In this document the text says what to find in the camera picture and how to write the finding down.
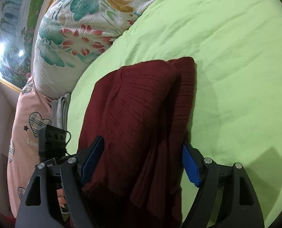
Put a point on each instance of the grey folded cloth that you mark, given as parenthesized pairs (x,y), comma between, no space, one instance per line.
(60,111)

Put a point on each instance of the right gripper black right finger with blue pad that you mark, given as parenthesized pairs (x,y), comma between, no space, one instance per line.
(225,196)

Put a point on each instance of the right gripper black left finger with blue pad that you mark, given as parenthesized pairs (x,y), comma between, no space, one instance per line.
(39,206)

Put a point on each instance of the light green bed sheet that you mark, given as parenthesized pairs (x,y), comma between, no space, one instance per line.
(237,48)

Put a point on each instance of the left hand on handle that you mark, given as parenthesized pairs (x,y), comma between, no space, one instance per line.
(61,197)

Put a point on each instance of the dark red knit sweater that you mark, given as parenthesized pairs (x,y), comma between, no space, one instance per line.
(142,112)

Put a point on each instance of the framed landscape painting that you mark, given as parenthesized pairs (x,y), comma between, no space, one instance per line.
(19,22)

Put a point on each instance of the pink heart pattern pillow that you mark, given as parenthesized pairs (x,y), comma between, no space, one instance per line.
(33,111)

